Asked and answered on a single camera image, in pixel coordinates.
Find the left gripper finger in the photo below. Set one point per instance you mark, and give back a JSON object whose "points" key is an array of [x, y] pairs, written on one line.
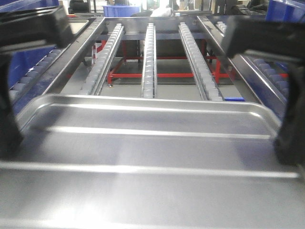
{"points": [[10, 136]]}

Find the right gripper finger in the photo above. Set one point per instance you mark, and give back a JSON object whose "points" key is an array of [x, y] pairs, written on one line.
{"points": [[289, 145]]}

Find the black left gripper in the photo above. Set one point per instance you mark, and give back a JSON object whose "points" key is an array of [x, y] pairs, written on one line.
{"points": [[30, 29]]}

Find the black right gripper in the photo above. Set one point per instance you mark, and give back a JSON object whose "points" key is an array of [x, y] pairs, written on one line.
{"points": [[283, 41]]}

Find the silver metal tray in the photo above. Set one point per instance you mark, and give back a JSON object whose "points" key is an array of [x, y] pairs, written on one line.
{"points": [[94, 162]]}

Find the silver tray far left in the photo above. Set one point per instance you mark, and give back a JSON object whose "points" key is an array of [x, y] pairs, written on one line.
{"points": [[77, 25]]}

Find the large blue bin right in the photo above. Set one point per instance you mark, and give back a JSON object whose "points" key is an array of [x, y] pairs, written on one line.
{"points": [[286, 10]]}

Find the large blue bin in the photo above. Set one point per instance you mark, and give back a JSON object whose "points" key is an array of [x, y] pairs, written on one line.
{"points": [[286, 10], [23, 61]]}

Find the far-right roller track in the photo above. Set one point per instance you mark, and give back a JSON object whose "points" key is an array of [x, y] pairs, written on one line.
{"points": [[254, 39]]}

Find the large blue bin left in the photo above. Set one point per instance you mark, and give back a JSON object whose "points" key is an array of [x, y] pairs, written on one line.
{"points": [[23, 61]]}

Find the far-left roller track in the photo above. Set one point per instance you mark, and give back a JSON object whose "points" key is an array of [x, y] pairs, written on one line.
{"points": [[16, 90]]}

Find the distant blue crate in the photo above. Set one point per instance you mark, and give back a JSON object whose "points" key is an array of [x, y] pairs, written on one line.
{"points": [[120, 10]]}

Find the left white roller track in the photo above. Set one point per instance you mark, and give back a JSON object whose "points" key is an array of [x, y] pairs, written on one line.
{"points": [[94, 82]]}

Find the white roller track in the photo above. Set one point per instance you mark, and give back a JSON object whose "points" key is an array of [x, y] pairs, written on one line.
{"points": [[204, 80], [94, 82], [149, 69]]}

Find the blue bin below right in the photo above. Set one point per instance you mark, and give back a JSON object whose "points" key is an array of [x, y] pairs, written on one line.
{"points": [[234, 99]]}

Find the right white roller track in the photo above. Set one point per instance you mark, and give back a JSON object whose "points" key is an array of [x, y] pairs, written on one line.
{"points": [[204, 80]]}

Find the centre white roller track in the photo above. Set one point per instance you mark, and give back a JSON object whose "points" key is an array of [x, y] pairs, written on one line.
{"points": [[149, 69]]}

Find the left steel divider rail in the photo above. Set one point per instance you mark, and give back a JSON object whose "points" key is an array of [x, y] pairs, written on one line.
{"points": [[57, 74]]}

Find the steel divider rail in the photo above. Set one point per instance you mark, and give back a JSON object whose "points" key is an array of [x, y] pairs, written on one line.
{"points": [[57, 74], [249, 80]]}

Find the right steel divider rail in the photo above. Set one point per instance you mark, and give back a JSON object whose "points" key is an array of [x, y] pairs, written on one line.
{"points": [[249, 80]]}

